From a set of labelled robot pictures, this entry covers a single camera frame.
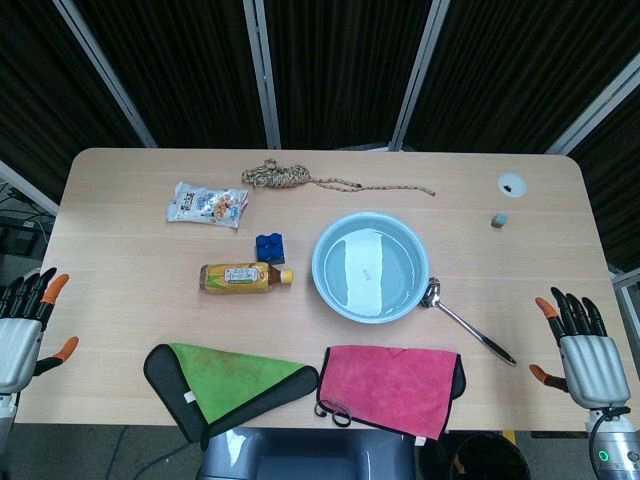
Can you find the tea bottle yellow label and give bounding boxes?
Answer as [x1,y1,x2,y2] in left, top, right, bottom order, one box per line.
[199,262,295,296]

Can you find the dark equipment clutter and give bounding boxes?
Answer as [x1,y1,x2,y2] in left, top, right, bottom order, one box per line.
[0,182,54,274]

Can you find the white table cable grommet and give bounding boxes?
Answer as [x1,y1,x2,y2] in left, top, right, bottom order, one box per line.
[497,172,528,198]

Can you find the blue toy brick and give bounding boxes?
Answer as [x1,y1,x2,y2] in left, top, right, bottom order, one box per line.
[255,233,289,265]

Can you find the green and grey cloth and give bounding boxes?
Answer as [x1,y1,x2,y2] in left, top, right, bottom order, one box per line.
[143,342,320,451]

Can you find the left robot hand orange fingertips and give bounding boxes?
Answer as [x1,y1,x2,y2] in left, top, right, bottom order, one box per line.
[0,267,80,396]

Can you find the braided beige rope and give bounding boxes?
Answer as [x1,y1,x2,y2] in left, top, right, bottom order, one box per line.
[241,158,437,197]

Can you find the grey robot torso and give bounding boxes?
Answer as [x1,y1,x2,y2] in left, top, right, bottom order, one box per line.
[199,427,419,480]

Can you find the light blue bowl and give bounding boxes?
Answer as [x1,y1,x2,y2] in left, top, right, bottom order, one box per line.
[311,211,430,326]

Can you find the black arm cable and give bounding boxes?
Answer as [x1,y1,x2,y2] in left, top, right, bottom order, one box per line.
[588,407,632,464]

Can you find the metal spoon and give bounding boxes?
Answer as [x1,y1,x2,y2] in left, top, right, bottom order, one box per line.
[420,277,518,367]

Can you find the grey partition post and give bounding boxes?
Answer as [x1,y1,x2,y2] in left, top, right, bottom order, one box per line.
[388,0,451,152]
[52,0,158,149]
[243,0,282,150]
[0,159,60,217]
[545,64,640,155]

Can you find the pink cloth black trim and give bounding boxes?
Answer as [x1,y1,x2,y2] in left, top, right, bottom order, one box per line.
[314,344,467,441]

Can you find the white snack packet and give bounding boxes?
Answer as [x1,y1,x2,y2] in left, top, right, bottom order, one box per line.
[165,180,250,230]

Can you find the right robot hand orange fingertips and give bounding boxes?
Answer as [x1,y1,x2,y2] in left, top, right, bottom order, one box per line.
[529,286,632,412]

